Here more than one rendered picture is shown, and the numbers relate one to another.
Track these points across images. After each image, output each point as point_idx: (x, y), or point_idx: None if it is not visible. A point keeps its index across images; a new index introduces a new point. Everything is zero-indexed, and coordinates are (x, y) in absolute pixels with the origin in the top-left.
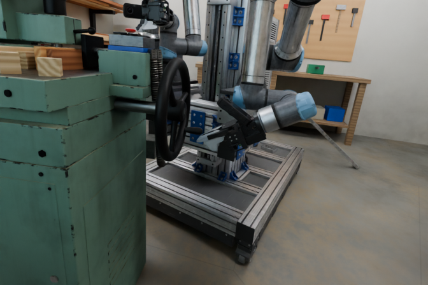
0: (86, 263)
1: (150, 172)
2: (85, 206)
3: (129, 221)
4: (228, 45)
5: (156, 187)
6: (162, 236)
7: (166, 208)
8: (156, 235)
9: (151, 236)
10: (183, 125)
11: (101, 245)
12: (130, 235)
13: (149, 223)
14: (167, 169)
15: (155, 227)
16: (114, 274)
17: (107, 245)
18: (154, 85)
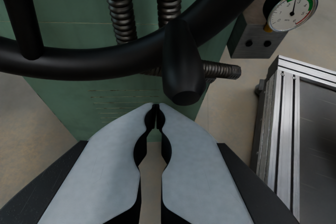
0: (43, 83)
1: (304, 80)
2: (5, 24)
3: (145, 96)
4: None
5: (273, 102)
6: (226, 144)
7: (258, 131)
8: (226, 136)
9: (221, 131)
10: (193, 8)
11: (72, 84)
12: None
13: (239, 122)
14: (332, 100)
15: (237, 131)
16: (109, 117)
17: (87, 91)
18: None
